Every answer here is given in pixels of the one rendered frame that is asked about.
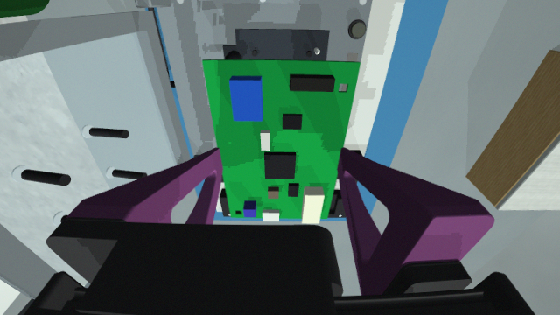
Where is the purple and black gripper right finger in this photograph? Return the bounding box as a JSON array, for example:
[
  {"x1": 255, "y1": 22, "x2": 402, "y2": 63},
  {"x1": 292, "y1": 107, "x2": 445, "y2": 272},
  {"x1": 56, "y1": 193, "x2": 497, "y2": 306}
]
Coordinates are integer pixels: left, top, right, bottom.
[{"x1": 337, "y1": 147, "x2": 494, "y2": 296}]

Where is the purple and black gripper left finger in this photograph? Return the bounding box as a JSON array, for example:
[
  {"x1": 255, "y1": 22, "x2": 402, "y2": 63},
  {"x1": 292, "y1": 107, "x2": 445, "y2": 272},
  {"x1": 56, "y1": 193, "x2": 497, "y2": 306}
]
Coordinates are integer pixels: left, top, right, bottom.
[{"x1": 66, "y1": 148, "x2": 223, "y2": 224}]

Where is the green circuit board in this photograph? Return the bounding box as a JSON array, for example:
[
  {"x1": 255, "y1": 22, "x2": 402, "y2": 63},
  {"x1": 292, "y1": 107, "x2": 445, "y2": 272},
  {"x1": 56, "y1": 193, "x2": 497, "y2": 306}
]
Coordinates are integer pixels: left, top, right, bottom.
[{"x1": 202, "y1": 59, "x2": 361, "y2": 223}]

